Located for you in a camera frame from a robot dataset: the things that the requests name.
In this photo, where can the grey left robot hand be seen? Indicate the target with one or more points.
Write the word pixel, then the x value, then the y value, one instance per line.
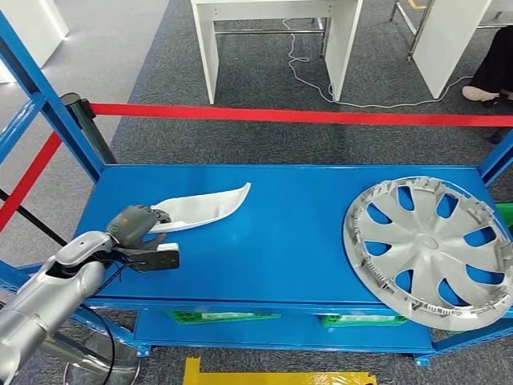
pixel 132 226

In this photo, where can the white curved car trim part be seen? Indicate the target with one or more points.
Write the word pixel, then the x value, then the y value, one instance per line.
pixel 200 210

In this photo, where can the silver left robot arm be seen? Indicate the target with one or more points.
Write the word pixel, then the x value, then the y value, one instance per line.
pixel 47 303

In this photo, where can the blue metal shelf rack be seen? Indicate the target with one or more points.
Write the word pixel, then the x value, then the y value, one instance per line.
pixel 281 239

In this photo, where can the red barrier belt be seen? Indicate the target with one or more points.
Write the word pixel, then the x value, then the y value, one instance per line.
pixel 281 115
pixel 28 183

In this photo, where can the green plastic crate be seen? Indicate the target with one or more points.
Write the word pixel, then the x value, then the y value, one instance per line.
pixel 505 212
pixel 224 317
pixel 360 320

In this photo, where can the white board panel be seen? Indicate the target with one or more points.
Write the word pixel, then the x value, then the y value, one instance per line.
pixel 24 26

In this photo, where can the white desk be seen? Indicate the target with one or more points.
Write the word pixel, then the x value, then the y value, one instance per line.
pixel 340 42
pixel 444 42

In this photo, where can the silver wheel hubcap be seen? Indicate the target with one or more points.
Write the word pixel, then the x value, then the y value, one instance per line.
pixel 428 250

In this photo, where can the person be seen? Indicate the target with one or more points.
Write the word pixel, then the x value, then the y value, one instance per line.
pixel 496 64

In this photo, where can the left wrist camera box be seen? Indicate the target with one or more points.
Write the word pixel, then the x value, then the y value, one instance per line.
pixel 156 260

